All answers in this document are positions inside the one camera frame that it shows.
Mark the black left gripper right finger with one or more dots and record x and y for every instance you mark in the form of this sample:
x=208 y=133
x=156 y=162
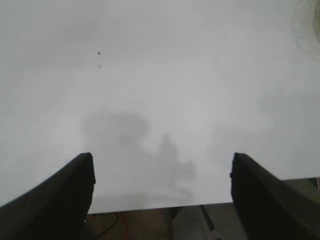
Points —
x=275 y=205

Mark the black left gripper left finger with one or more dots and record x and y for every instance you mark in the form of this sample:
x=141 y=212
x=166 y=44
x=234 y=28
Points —
x=50 y=200

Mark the grey box under table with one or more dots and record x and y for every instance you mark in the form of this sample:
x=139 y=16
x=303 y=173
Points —
x=190 y=225

